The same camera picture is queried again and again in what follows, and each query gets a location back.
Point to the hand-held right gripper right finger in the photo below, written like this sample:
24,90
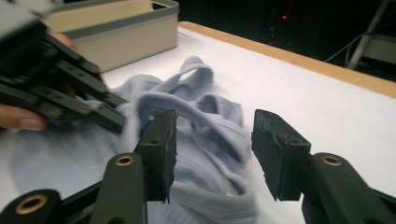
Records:
280,155

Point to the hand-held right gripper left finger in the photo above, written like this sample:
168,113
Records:
160,155

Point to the light blue tank top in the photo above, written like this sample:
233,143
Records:
202,155

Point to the beige basket with grey rim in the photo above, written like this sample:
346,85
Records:
124,40

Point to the white table mat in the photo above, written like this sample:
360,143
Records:
311,109

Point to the grey metal frame desk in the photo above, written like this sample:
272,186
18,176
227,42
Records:
373,46

